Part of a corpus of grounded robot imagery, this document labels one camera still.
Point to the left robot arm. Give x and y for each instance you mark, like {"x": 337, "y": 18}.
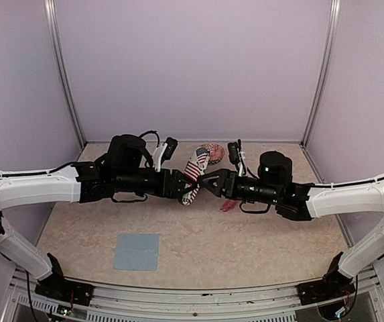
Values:
{"x": 126, "y": 167}

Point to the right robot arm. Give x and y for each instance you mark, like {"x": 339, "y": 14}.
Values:
{"x": 303, "y": 202}

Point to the left blue cleaning cloth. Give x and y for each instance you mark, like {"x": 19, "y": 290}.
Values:
{"x": 136, "y": 252}

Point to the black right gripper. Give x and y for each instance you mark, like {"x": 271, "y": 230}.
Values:
{"x": 224, "y": 175}

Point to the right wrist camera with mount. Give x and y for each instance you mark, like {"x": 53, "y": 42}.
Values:
{"x": 236, "y": 157}

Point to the pink sunglasses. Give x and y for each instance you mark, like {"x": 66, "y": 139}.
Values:
{"x": 228, "y": 205}

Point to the right aluminium frame post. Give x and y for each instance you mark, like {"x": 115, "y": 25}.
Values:
{"x": 323, "y": 72}

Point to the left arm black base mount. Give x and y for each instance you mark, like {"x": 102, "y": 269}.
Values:
{"x": 57, "y": 287}

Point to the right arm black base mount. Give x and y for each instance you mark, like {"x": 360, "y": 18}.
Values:
{"x": 331, "y": 286}

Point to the american flag glasses case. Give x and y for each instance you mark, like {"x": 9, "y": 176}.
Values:
{"x": 195, "y": 167}

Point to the left aluminium frame post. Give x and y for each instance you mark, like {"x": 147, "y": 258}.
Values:
{"x": 50, "y": 9}

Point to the red patterned ceramic bowl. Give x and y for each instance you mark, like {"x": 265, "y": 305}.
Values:
{"x": 215, "y": 151}

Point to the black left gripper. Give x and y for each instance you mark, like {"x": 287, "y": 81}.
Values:
{"x": 172, "y": 192}

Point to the aluminium frame post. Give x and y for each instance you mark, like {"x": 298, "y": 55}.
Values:
{"x": 50, "y": 9}
{"x": 323, "y": 72}

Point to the front aluminium rail base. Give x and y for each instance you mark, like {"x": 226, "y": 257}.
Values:
{"x": 111, "y": 302}

